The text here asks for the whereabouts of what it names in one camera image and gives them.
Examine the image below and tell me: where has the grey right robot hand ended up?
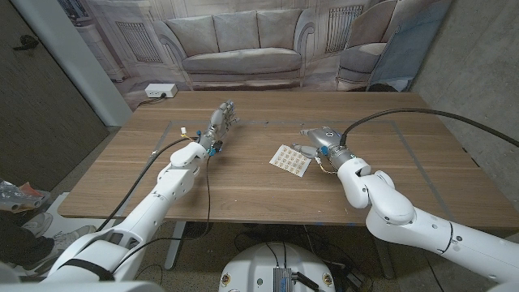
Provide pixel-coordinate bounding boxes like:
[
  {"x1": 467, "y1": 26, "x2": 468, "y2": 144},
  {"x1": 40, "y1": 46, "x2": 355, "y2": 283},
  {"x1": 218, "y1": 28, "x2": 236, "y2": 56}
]
[{"x1": 291, "y1": 126, "x2": 346, "y2": 160}]

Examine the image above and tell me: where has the white power outlet box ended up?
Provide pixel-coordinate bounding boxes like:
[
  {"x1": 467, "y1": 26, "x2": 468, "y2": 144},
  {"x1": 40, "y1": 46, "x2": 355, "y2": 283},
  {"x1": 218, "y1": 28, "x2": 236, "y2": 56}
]
[{"x1": 144, "y1": 83, "x2": 178, "y2": 99}]

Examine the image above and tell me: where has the silver module on torso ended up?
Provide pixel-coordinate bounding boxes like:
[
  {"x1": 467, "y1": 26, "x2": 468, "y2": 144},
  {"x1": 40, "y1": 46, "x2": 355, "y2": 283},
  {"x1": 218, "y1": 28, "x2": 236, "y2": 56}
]
[{"x1": 272, "y1": 266, "x2": 294, "y2": 292}]

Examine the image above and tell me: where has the black door handle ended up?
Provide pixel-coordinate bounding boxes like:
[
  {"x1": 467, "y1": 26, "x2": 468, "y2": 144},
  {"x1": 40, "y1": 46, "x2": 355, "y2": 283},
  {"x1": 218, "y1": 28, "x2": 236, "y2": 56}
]
[{"x1": 11, "y1": 34, "x2": 41, "y2": 52}]

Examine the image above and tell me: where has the white floor sheet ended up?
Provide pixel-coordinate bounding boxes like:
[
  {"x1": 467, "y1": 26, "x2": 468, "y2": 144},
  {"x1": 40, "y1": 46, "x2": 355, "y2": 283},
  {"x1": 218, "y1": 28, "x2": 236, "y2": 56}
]
[{"x1": 40, "y1": 192, "x2": 102, "y2": 240}]

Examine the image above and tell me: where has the blue-grey leaning board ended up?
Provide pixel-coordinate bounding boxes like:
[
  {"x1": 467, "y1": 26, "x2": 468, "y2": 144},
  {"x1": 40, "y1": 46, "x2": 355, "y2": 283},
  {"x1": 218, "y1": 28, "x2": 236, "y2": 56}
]
[{"x1": 367, "y1": 0, "x2": 453, "y2": 92}]

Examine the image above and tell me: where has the clear plastic bag with tubes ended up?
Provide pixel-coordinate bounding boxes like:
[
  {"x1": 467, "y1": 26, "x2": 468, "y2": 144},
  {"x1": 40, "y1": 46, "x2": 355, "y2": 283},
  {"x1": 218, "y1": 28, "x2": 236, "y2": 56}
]
[{"x1": 0, "y1": 179, "x2": 52, "y2": 214}]

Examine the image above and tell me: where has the printed sofa room backdrop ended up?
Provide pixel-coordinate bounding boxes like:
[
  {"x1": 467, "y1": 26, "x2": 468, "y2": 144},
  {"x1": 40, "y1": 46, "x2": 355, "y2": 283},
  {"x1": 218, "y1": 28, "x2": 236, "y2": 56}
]
[{"x1": 56, "y1": 0, "x2": 453, "y2": 110}]

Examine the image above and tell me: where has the white table leg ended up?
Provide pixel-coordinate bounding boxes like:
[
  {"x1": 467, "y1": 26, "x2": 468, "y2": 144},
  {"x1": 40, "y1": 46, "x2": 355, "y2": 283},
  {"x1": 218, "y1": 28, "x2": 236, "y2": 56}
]
[{"x1": 164, "y1": 221, "x2": 187, "y2": 271}]

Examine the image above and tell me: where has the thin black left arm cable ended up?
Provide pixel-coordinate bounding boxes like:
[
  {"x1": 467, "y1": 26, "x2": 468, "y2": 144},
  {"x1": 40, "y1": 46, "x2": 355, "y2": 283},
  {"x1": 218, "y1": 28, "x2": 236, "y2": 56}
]
[{"x1": 111, "y1": 153, "x2": 214, "y2": 275}]

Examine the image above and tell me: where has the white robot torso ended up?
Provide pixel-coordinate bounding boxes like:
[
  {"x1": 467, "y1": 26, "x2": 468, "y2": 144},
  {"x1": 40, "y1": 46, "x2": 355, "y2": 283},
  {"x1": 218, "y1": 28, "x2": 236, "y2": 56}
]
[{"x1": 218, "y1": 242, "x2": 337, "y2": 292}]

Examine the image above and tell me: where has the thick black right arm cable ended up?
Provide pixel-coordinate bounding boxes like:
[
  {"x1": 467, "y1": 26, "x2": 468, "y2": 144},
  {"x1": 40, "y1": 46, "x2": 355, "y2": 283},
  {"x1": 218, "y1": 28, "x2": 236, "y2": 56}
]
[{"x1": 339, "y1": 107, "x2": 519, "y2": 149}]

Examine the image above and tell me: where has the floral postage stamp sheet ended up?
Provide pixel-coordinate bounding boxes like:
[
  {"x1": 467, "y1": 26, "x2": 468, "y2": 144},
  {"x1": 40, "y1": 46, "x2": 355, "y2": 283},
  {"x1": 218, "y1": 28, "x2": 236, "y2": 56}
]
[{"x1": 268, "y1": 144, "x2": 312, "y2": 178}]

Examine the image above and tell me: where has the white sneaker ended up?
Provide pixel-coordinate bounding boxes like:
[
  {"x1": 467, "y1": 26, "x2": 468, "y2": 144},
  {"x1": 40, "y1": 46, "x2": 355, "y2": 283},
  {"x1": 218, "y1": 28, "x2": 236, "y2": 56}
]
[
  {"x1": 22, "y1": 212, "x2": 54, "y2": 238},
  {"x1": 24, "y1": 225, "x2": 97, "y2": 271}
]

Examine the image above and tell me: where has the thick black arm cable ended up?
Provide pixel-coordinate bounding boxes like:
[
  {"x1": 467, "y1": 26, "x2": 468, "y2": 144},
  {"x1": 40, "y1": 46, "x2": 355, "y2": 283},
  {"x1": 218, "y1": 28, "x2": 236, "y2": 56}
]
[
  {"x1": 96, "y1": 136, "x2": 200, "y2": 233},
  {"x1": 339, "y1": 107, "x2": 519, "y2": 149}
]

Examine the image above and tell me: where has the white door frame post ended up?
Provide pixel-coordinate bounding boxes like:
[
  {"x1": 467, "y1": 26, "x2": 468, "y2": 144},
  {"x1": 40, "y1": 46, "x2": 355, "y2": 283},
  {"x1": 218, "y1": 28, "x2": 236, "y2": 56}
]
[{"x1": 10, "y1": 0, "x2": 133, "y2": 127}]

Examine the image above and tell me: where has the person's black trouser leg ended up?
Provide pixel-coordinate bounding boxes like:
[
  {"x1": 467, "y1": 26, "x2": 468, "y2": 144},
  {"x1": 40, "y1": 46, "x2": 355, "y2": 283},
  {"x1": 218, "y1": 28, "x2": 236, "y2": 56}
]
[{"x1": 0, "y1": 210, "x2": 56, "y2": 267}]

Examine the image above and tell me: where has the dark door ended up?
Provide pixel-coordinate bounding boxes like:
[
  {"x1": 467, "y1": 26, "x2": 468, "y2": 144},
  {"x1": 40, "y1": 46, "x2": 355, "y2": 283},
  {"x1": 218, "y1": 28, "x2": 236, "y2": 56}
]
[{"x1": 0, "y1": 0, "x2": 110, "y2": 191}]

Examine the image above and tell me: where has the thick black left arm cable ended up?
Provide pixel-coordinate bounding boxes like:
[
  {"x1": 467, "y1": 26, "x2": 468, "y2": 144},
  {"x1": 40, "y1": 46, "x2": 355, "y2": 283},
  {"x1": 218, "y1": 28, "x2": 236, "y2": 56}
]
[{"x1": 96, "y1": 136, "x2": 200, "y2": 233}]

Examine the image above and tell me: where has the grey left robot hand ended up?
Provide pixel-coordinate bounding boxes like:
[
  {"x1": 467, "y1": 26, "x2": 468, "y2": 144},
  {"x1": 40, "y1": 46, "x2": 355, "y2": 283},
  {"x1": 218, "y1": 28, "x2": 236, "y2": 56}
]
[{"x1": 197, "y1": 100, "x2": 240, "y2": 152}]

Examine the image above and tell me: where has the black rounded object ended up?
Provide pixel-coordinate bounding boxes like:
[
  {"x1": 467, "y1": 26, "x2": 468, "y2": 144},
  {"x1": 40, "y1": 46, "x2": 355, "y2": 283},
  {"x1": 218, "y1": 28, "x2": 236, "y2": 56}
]
[{"x1": 367, "y1": 83, "x2": 401, "y2": 93}]

